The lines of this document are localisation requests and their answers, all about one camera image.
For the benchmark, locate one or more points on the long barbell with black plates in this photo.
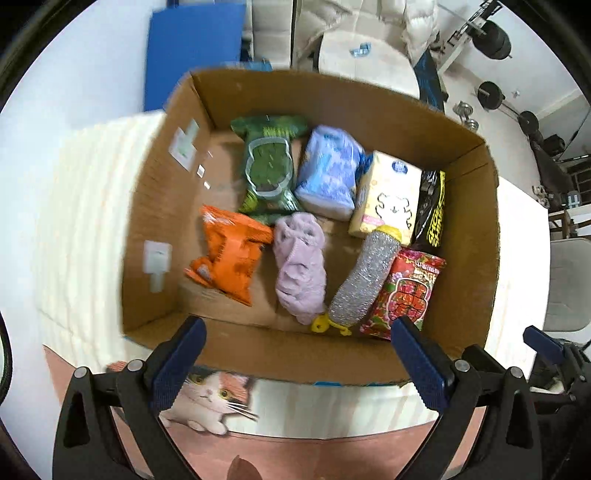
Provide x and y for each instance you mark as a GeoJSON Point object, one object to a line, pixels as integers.
{"type": "Point", "coordinates": [494, 39]}

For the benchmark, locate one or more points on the short barbell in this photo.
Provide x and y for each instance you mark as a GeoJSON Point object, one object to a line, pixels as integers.
{"type": "Point", "coordinates": [489, 94]}

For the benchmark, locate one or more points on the grey office chair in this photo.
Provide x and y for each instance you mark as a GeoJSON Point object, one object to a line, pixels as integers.
{"type": "Point", "coordinates": [572, 286]}

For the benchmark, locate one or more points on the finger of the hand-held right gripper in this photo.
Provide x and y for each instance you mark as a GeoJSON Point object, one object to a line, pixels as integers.
{"type": "Point", "coordinates": [540, 338]}
{"type": "Point", "coordinates": [485, 357]}

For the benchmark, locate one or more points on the green wipes packet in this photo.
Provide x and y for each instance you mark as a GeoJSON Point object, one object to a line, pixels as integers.
{"type": "Point", "coordinates": [270, 170]}

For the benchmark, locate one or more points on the red snack packet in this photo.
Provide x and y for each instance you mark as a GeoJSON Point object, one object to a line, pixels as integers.
{"type": "Point", "coordinates": [406, 290]}

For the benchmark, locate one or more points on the barbell on bench rack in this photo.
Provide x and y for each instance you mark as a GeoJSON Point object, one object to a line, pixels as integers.
{"type": "Point", "coordinates": [461, 44]}

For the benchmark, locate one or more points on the purple cloth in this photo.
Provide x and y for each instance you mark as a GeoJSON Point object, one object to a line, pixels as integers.
{"type": "Point", "coordinates": [300, 263]}

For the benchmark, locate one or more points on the yellow tissue pack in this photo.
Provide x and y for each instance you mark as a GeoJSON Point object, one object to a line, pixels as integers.
{"type": "Point", "coordinates": [388, 194]}

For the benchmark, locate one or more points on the orange snack packet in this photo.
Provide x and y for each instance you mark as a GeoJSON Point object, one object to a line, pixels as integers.
{"type": "Point", "coordinates": [231, 254]}

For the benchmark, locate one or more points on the black yellow wipes packet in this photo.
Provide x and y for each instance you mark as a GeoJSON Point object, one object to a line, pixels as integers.
{"type": "Point", "coordinates": [431, 207]}

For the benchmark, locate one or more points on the blue board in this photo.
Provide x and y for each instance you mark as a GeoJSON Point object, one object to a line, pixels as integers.
{"type": "Point", "coordinates": [194, 50]}

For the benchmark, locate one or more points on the small blue wrapper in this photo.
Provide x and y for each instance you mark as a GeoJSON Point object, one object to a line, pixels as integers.
{"type": "Point", "coordinates": [360, 50]}

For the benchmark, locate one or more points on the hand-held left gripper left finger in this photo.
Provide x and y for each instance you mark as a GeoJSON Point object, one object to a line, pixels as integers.
{"type": "Point", "coordinates": [178, 369]}

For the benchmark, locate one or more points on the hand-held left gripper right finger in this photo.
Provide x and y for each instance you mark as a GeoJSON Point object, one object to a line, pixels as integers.
{"type": "Point", "coordinates": [420, 364]}

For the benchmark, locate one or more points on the brown wooden chair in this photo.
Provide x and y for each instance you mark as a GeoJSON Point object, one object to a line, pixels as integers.
{"type": "Point", "coordinates": [561, 217]}

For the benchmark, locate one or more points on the dark gym equipment pile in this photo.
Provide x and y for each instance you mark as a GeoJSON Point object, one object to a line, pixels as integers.
{"type": "Point", "coordinates": [549, 161]}

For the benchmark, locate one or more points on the cardboard box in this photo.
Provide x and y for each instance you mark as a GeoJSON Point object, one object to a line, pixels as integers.
{"type": "Point", "coordinates": [277, 337]}

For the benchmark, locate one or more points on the blue tissue packet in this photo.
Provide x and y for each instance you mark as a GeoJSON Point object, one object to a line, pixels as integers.
{"type": "Point", "coordinates": [328, 170]}

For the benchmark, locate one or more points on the white padded chair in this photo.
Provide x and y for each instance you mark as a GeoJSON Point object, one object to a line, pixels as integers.
{"type": "Point", "coordinates": [268, 27]}

